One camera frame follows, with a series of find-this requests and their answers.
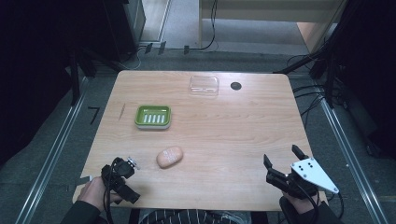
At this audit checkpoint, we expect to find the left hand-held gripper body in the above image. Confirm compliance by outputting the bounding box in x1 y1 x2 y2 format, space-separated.
101 156 141 191

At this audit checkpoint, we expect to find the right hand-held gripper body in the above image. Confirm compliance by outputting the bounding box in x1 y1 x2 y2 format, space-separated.
265 157 340 201

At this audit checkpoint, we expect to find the peach soap bar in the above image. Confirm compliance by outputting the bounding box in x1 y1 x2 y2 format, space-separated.
155 146 184 170

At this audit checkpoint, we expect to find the green soap dish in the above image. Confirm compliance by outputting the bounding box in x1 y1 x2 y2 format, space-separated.
134 105 172 131

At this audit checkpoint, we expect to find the clear plastic lid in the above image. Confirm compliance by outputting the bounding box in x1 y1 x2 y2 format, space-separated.
188 75 220 97

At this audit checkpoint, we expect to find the person's right hand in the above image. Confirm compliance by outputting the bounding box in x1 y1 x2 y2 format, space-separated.
281 189 321 216

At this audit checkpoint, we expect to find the person's left hand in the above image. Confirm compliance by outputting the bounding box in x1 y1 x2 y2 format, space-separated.
77 175 123 213

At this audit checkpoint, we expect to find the grey tape strip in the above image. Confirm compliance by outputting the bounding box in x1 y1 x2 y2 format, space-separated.
65 175 94 192

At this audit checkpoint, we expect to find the person's striped clothing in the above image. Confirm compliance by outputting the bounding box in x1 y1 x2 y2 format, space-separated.
137 208 253 224

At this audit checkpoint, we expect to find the black metal stand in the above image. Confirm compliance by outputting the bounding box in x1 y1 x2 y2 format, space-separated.
273 18 353 109
64 46 125 107

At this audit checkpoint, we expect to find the black cabinet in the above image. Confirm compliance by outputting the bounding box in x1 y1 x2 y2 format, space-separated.
102 0 148 63

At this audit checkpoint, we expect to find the light wooden furniture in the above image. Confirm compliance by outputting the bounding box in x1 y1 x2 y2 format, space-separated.
198 0 347 54

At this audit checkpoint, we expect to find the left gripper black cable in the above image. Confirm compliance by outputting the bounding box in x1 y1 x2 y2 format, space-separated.
103 157 126 224

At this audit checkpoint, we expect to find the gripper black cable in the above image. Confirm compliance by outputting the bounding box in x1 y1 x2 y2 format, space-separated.
103 157 126 224
293 180 346 219

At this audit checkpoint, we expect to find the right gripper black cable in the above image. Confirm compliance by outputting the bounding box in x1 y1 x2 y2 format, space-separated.
293 180 346 219

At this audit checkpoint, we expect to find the metal floor rail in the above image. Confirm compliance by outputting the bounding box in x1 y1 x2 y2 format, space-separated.
319 98 390 224
14 77 90 224

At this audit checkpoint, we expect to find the bundle of black floor cables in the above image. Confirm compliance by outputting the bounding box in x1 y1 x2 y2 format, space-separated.
286 53 347 130

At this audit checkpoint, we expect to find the white floor cable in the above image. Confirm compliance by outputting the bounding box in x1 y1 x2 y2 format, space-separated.
122 46 148 71

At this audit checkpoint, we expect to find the hanging black cable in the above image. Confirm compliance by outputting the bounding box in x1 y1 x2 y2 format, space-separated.
188 0 219 52

